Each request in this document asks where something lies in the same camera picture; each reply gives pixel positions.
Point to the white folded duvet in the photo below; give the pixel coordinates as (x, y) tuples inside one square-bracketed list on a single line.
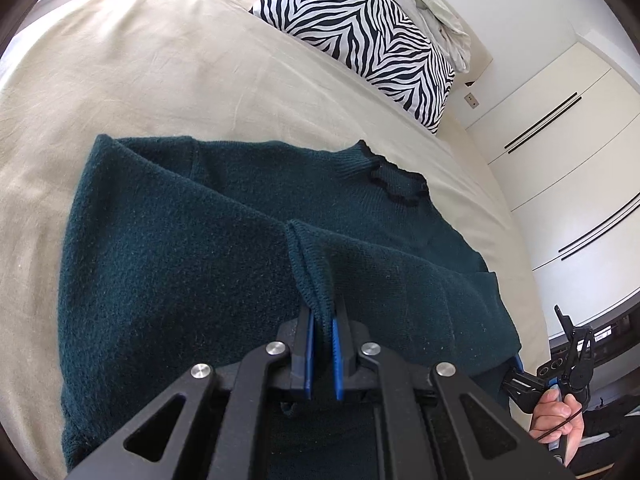
[(440, 15)]

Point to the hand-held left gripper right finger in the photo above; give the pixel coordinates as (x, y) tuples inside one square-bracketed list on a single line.
[(339, 355)]

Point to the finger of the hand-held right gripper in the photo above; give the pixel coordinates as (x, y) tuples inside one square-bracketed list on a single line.
[(522, 387)]

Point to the person's right hand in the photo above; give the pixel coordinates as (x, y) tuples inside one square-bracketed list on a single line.
[(555, 417)]

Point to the wall socket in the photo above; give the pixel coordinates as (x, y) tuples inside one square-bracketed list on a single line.
[(472, 100)]

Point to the zebra print pillow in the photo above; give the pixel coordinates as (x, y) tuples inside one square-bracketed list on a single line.
[(360, 25)]

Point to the bed with beige sheet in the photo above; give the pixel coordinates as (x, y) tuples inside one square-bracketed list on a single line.
[(150, 60)]

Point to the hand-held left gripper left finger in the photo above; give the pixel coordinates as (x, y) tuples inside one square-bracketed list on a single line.
[(307, 355)]

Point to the dark teal knit sweater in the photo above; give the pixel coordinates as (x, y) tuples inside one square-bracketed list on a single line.
[(200, 260)]

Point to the white wardrobe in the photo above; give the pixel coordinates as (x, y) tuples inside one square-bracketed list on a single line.
[(575, 170)]

